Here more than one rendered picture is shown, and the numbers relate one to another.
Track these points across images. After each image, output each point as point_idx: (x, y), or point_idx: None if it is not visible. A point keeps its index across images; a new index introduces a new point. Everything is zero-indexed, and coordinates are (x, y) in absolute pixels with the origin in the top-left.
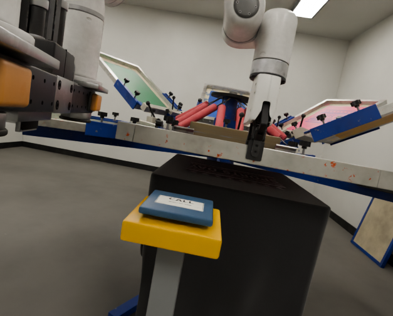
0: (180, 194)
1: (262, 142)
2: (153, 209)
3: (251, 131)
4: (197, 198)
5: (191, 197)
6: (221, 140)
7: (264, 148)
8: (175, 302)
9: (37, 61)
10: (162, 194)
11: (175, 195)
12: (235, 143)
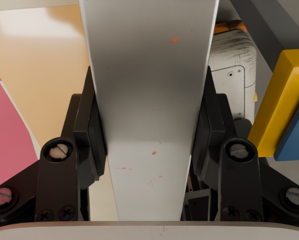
0: (293, 135)
1: (234, 140)
2: None
3: (89, 218)
4: None
5: None
6: (180, 214)
7: (201, 100)
8: None
9: None
10: None
11: None
12: (186, 186)
